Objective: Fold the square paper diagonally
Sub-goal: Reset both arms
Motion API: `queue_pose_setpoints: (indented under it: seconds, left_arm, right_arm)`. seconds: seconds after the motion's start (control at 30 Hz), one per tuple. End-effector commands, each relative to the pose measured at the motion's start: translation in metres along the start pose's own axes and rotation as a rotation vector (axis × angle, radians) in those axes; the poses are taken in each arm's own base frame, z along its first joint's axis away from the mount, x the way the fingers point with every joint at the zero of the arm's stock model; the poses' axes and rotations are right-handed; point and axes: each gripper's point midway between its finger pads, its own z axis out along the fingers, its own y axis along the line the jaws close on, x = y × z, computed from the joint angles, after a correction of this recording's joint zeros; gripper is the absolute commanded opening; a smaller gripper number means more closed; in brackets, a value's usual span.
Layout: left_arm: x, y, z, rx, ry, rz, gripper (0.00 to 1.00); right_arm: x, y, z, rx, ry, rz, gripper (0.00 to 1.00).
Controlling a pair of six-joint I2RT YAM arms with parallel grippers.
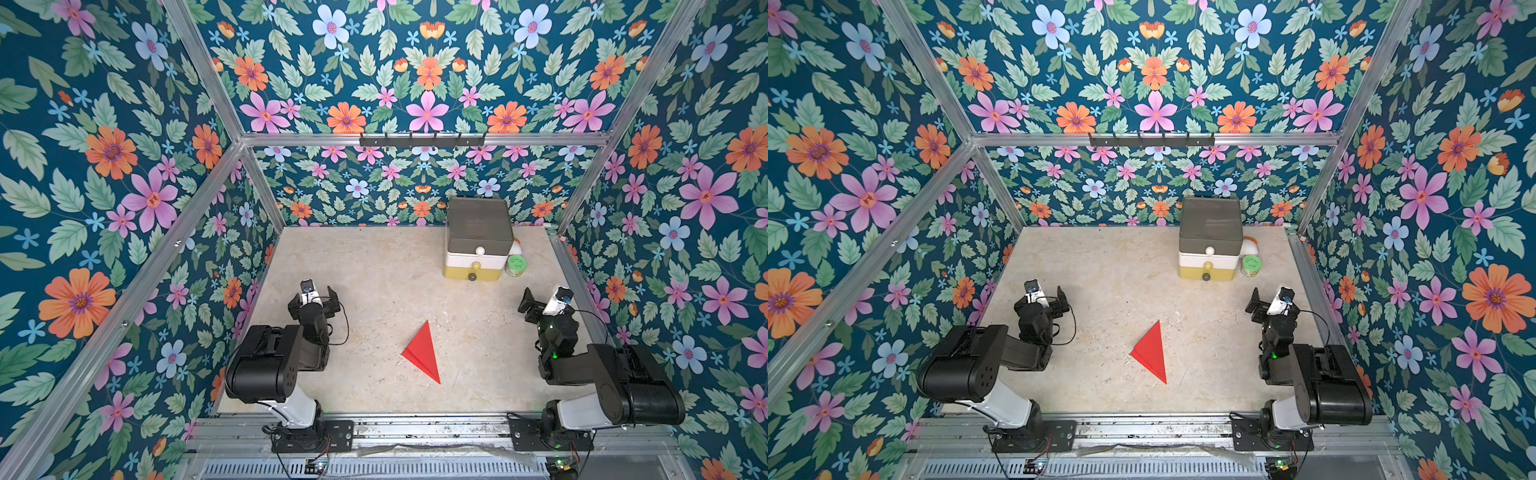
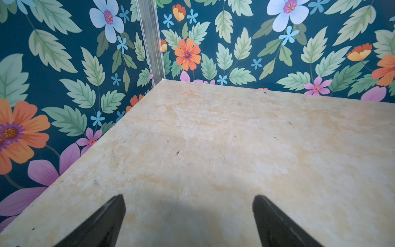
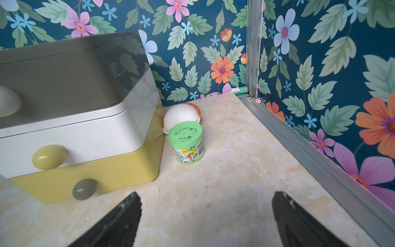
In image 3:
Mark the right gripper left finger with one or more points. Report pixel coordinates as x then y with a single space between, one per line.
116 229

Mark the small green white tube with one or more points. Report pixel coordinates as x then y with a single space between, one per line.
240 90

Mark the white orange object behind cabinet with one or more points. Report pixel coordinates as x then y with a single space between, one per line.
181 113

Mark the green lidded jar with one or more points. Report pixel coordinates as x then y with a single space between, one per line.
186 139

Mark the small three-drawer cabinet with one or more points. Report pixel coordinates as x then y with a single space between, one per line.
80 116

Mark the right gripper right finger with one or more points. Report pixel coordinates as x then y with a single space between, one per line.
297 228

